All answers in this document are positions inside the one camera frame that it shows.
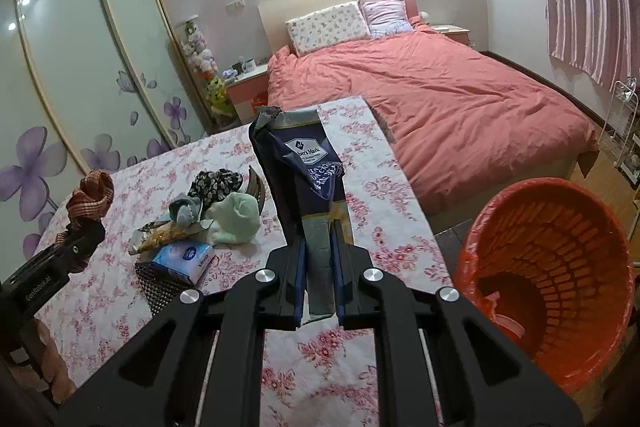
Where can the cream nightstand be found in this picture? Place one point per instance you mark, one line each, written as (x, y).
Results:
(452, 33)

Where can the beige snack wrapper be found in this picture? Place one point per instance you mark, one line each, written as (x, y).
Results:
(160, 236)

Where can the pink duvet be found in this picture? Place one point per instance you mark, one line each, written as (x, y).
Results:
(440, 107)

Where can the dark blue snack bag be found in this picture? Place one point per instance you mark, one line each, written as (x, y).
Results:
(295, 157)

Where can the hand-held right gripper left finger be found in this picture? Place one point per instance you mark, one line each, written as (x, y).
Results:
(300, 279)

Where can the yellow green plush toy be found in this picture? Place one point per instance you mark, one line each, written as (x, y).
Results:
(219, 94)

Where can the white wall outlet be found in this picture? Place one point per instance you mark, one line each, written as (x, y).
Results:
(236, 5)

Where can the plush toy bouquet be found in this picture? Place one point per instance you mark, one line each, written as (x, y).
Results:
(199, 49)

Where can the blue tissue pack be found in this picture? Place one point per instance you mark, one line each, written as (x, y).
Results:
(182, 259)

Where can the pink striped pillow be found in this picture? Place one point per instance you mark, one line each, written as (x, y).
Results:
(385, 17)

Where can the pink and white nightstand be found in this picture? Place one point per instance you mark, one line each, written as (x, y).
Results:
(245, 92)

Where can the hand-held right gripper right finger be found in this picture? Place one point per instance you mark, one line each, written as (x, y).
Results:
(340, 279)

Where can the flower print sliding wardrobe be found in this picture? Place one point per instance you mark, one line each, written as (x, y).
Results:
(75, 82)

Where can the pink floral tablecloth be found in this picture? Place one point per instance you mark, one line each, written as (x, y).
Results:
(150, 177)

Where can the light green sock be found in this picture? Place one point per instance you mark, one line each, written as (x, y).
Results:
(235, 219)

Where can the white floral pillow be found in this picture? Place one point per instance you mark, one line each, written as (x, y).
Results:
(327, 27)

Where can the brown knitted cloth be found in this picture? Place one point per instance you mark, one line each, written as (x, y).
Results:
(92, 194)

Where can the orange trash bin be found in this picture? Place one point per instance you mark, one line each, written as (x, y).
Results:
(550, 257)

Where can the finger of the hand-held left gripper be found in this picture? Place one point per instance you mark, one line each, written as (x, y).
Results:
(82, 243)

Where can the black floral cloth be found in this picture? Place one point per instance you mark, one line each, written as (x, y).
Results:
(215, 184)

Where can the white mug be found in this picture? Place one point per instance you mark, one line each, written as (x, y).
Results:
(249, 66)

